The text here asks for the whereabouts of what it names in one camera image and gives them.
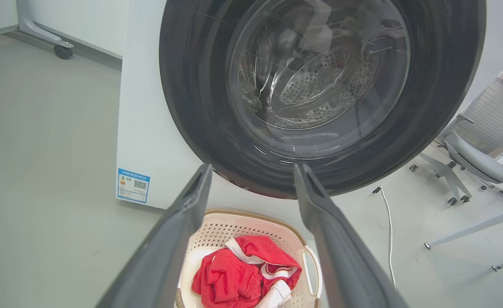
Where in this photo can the cream perforated laundry basket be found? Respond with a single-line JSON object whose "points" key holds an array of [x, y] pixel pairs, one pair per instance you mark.
{"points": [[217, 239]]}

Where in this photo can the grey caster leg stand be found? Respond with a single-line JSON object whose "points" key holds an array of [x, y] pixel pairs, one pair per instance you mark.
{"points": [[46, 34]]}

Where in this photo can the red and white garment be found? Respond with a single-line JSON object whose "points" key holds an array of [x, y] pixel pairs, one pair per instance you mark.
{"points": [[238, 273]]}

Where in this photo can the white washing machine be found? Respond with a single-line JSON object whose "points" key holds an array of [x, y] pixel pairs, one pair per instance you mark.
{"points": [[157, 128]]}

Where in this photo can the white table leg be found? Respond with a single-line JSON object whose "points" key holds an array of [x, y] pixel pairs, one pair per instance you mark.
{"points": [[473, 229]]}

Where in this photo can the blue energy label sticker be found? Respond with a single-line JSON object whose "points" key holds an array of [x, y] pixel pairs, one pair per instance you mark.
{"points": [[133, 185]]}

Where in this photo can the dark round washing machine door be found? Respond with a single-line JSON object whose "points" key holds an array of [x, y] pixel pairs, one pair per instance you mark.
{"points": [[319, 94]]}

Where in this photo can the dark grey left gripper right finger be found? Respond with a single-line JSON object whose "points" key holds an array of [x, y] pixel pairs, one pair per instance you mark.
{"points": [[345, 256]]}

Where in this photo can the grey office chair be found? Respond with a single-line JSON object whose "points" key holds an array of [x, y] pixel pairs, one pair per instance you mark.
{"points": [[477, 141]]}

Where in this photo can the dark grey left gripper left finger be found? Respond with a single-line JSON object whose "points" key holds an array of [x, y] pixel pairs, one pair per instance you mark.
{"points": [[161, 252]]}

